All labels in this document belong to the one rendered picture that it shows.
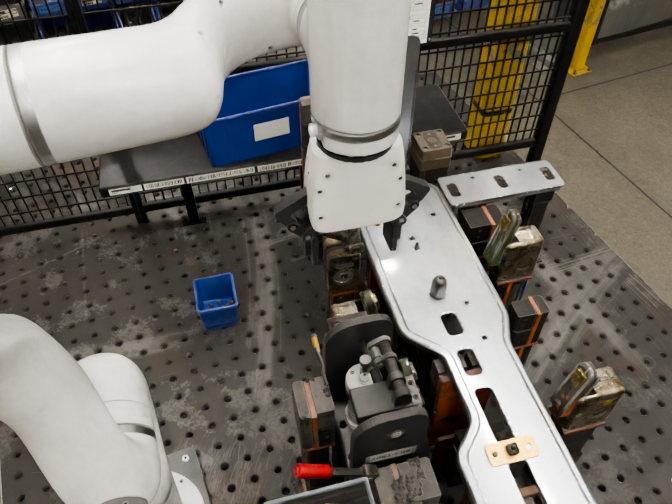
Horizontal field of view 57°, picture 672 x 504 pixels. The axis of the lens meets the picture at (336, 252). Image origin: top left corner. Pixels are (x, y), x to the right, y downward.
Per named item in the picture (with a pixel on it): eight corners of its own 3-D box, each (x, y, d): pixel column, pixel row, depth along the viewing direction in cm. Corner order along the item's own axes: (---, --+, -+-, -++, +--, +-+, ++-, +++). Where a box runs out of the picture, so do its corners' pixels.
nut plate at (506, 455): (530, 434, 102) (531, 431, 102) (540, 455, 100) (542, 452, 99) (483, 446, 101) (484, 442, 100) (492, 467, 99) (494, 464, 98)
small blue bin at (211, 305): (242, 326, 154) (238, 305, 147) (202, 334, 152) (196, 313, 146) (236, 293, 161) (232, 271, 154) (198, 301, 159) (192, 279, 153)
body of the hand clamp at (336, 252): (357, 350, 149) (362, 253, 123) (330, 356, 148) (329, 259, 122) (351, 331, 153) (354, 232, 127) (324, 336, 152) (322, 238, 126)
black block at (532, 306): (530, 391, 142) (564, 315, 120) (486, 402, 140) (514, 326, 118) (514, 362, 147) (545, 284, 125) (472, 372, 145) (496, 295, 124)
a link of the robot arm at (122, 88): (41, 80, 57) (349, 28, 64) (50, 189, 47) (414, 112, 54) (4, -17, 50) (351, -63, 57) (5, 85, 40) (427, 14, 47)
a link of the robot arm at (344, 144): (317, 142, 53) (318, 169, 56) (413, 127, 55) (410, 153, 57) (297, 90, 59) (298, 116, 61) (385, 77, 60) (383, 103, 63)
